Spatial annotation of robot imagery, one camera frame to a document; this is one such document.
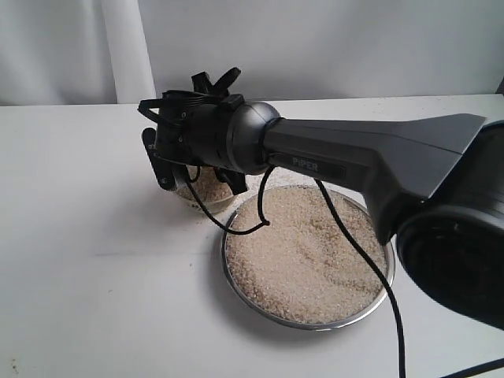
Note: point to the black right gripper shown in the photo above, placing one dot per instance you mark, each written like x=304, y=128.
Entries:
x=193, y=130

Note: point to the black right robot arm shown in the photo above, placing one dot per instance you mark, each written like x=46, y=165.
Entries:
x=433, y=185

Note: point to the cream ceramic rice bowl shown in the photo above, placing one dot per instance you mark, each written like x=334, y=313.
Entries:
x=215, y=195

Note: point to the round steel rice tray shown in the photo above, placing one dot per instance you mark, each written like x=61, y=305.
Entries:
x=300, y=270

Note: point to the white backdrop curtain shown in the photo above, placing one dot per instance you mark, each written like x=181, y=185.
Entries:
x=99, y=52

